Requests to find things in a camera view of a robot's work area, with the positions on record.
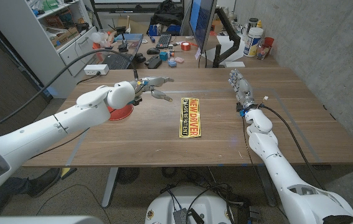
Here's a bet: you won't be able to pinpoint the grey metal table leg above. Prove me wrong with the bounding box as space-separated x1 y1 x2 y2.
101 167 120 208
255 164 278 208

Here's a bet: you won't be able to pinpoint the white wipes canister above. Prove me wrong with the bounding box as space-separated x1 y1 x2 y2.
243 27 264 58

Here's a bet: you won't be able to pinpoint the white power strip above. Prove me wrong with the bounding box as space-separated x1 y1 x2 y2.
83 63 110 77

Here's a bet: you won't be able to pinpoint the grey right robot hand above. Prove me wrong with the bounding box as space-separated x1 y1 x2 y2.
228 68 257 113

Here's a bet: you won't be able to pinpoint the black oval case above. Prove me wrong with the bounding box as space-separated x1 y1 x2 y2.
147 57 163 70

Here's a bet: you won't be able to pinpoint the yellow black floor object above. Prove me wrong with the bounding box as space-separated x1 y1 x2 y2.
60 167 78 180

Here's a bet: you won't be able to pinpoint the black backpack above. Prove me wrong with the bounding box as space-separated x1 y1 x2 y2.
149 0 185 27

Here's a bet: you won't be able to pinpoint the white shelf cabinet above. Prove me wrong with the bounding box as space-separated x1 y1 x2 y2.
0 0 99 99

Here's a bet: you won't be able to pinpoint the clear plastic bottle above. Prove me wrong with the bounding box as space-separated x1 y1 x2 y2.
256 40 269 60

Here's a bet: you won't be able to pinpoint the red bowl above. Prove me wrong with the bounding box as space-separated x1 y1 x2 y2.
107 103 134 121

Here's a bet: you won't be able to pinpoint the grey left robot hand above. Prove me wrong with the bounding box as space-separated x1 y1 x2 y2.
131 76 175 106

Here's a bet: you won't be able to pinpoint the dark lidded tumbler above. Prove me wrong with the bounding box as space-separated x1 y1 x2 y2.
247 17 259 34

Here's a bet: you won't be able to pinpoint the black laptop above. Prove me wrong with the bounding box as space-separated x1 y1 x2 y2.
101 33 144 70

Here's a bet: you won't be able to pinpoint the blue box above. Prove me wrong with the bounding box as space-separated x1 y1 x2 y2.
147 24 161 37
166 24 182 34

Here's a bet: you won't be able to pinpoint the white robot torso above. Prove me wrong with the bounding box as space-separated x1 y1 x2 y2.
0 215 104 224

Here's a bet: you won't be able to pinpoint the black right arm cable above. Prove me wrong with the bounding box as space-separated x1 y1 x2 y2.
258 96 325 190

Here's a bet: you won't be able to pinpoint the dark trouser leg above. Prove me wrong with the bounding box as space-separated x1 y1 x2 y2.
0 177 31 217

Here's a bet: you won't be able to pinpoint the computer monitor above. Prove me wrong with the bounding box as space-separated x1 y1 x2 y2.
188 0 217 53

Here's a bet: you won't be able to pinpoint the black keyboard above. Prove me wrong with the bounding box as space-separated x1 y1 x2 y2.
155 34 172 50

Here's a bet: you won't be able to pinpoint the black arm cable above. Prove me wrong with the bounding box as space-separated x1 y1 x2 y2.
0 48 139 138
258 96 325 190

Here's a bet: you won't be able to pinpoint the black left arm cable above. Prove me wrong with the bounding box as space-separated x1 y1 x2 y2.
0 48 139 138

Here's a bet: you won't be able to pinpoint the black round floor fan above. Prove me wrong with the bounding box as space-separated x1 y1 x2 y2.
116 167 141 185

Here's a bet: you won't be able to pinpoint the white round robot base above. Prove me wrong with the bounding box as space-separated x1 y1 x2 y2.
144 185 235 224

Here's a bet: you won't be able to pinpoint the yellow new driver bumper sticker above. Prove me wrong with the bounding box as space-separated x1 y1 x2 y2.
179 97 202 138

